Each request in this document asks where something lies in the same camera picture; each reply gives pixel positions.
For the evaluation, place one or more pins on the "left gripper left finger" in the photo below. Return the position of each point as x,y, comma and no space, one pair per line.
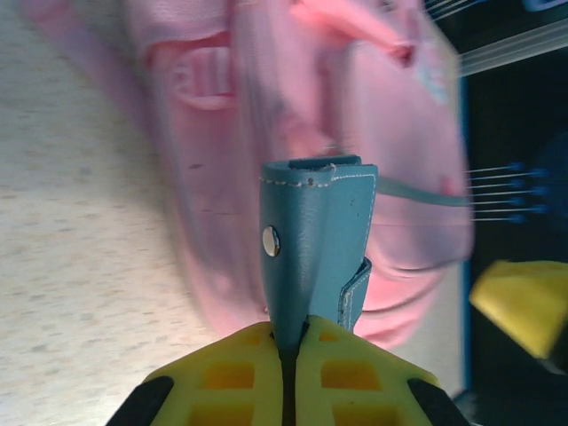
231,390

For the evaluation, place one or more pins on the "blue table edge trim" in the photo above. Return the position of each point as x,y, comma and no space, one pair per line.
464,222

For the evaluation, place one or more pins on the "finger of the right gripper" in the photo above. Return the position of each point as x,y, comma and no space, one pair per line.
519,306

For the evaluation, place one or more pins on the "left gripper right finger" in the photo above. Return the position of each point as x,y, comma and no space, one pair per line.
355,390

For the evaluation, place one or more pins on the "teal leather wallet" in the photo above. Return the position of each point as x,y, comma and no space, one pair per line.
319,231

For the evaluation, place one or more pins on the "blue grid side panel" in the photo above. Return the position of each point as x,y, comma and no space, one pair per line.
510,133

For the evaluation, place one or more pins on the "pink backpack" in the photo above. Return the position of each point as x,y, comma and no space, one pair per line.
399,133

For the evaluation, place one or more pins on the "aluminium frame post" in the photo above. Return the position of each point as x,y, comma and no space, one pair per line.
510,49

